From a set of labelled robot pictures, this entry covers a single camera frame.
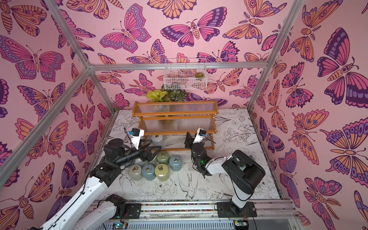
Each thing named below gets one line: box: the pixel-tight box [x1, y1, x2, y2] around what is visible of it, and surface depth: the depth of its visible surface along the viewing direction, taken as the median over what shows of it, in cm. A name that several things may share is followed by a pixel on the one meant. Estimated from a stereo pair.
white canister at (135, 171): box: [128, 163, 143, 182], surface depth 81 cm
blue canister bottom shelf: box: [169, 155, 183, 173], surface depth 85 cm
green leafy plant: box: [145, 84, 188, 103], surface depth 99 cm
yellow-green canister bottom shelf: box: [154, 163, 170, 183], surface depth 81 cm
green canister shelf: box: [156, 150, 170, 165], surface depth 88 cm
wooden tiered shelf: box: [131, 99, 220, 151], surface depth 105 cm
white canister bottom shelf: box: [150, 135, 163, 147], surface depth 94 cm
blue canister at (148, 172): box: [141, 163, 157, 181], surface depth 81 cm
